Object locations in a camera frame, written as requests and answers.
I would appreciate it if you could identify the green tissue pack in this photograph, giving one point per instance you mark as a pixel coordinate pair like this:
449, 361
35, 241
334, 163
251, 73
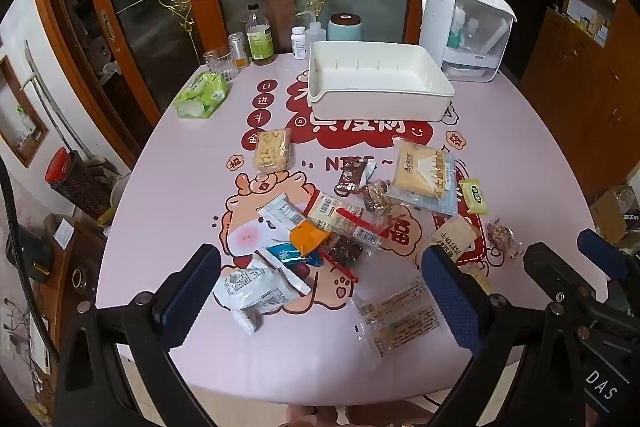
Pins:
202, 94

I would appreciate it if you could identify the clear squeeze wash bottle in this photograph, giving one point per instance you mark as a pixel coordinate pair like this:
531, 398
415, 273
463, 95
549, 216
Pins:
312, 32

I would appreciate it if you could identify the wooden framed picture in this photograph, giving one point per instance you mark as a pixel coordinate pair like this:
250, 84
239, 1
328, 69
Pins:
20, 117

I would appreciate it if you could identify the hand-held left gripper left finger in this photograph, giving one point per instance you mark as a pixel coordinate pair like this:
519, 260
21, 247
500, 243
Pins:
187, 302

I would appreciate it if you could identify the blue snack packet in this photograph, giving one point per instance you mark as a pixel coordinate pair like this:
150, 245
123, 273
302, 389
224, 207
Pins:
292, 255

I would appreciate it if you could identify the cardboard box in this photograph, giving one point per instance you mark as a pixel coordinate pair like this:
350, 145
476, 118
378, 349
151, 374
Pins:
617, 214

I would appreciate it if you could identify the large yellow cake packet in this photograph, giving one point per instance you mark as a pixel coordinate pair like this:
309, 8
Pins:
425, 174

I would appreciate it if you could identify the white grey snack packet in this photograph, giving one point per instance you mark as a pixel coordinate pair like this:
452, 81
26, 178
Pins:
245, 294

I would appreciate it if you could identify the white storage box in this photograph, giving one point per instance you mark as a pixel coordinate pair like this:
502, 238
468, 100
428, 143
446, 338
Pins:
465, 52

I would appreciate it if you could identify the glass bottle with green label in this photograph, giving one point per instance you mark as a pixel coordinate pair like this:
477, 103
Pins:
260, 37

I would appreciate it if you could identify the wooden shelf cabinet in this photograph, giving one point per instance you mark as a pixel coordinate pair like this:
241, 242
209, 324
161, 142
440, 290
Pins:
580, 57

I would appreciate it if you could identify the clear packet of yellow puffs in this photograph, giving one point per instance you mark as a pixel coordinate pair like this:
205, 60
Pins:
272, 150

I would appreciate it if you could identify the white plastic tray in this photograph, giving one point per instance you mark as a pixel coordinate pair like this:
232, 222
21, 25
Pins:
375, 77

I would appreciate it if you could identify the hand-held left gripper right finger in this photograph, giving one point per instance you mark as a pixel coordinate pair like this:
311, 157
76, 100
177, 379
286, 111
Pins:
450, 302

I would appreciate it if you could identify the dark brown snack packet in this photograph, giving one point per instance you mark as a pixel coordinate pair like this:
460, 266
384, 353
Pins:
351, 177

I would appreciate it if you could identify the clear glass cup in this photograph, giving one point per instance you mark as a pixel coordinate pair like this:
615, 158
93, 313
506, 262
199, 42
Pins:
220, 63

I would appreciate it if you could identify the white pill bottle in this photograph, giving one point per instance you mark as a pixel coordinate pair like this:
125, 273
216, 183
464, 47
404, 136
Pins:
298, 43

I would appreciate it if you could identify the small green snack packet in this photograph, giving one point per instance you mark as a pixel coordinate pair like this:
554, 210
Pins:
474, 196

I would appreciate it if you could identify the red-lidded jar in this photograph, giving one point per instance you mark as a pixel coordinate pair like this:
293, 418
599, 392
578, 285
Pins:
75, 179

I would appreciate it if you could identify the teal tube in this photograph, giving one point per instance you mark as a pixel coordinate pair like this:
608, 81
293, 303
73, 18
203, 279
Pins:
457, 29

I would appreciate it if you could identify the white stick snack packet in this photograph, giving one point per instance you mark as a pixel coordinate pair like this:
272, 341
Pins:
282, 212

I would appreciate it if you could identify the red-striped clear snack packet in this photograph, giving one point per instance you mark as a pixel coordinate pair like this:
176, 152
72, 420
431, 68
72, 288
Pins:
362, 232

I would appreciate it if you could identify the small glass jar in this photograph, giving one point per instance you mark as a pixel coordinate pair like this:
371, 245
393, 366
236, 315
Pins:
239, 49

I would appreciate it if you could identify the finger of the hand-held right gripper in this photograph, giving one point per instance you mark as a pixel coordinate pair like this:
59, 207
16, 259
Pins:
602, 252
555, 267

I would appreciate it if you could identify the teal canister with brown lid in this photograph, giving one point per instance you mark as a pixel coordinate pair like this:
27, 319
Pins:
345, 29

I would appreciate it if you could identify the orange snack packet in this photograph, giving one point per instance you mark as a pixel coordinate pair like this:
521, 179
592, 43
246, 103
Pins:
306, 240

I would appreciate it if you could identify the clear cracker packet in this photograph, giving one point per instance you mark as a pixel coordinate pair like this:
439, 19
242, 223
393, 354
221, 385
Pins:
395, 319

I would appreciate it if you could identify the clear-wrapped nut candy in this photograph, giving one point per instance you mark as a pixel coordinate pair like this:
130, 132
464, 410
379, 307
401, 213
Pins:
376, 198
502, 237

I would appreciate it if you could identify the dark red dried-fruit packet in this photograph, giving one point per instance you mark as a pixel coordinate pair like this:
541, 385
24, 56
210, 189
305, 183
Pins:
345, 253

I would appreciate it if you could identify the beige barcode snack packet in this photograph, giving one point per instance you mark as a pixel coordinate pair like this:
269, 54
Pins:
327, 209

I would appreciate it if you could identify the small clear bottle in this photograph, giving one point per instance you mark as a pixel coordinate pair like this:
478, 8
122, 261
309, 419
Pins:
473, 33

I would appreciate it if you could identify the grey metal rod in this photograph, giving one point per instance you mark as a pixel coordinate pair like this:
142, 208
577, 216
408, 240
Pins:
50, 102

